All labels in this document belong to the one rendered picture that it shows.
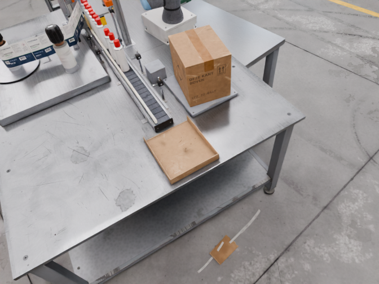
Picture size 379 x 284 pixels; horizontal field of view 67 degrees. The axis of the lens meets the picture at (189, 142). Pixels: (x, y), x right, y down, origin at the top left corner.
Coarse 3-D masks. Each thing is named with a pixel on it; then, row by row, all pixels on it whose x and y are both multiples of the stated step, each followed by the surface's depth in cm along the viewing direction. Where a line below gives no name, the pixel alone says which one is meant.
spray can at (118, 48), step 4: (116, 40) 161; (116, 44) 161; (116, 48) 163; (120, 48) 163; (116, 52) 165; (120, 52) 164; (124, 52) 167; (120, 56) 166; (124, 56) 168; (120, 60) 169; (124, 60) 169; (120, 64) 171; (124, 64) 171; (128, 64) 174; (124, 68) 173; (128, 68) 175; (124, 72) 175
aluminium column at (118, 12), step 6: (114, 0) 177; (114, 6) 180; (120, 6) 181; (114, 12) 186; (120, 12) 184; (120, 18) 187; (120, 24) 189; (120, 30) 196; (126, 30) 194; (126, 36) 198; (126, 42) 200
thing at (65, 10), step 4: (60, 0) 197; (64, 0) 195; (68, 0) 199; (60, 4) 198; (64, 4) 196; (64, 8) 201; (64, 12) 203; (68, 12) 201; (68, 20) 208; (84, 20) 208; (84, 24) 210; (84, 28) 212
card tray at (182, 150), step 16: (176, 128) 150; (192, 128) 148; (160, 144) 144; (176, 144) 143; (192, 144) 142; (208, 144) 140; (160, 160) 138; (176, 160) 137; (192, 160) 136; (208, 160) 132; (176, 176) 127
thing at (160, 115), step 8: (96, 40) 201; (128, 72) 175; (136, 80) 170; (136, 88) 165; (144, 88) 164; (144, 96) 160; (152, 96) 160; (152, 104) 156; (152, 112) 152; (160, 112) 152; (152, 120) 149; (160, 120) 148
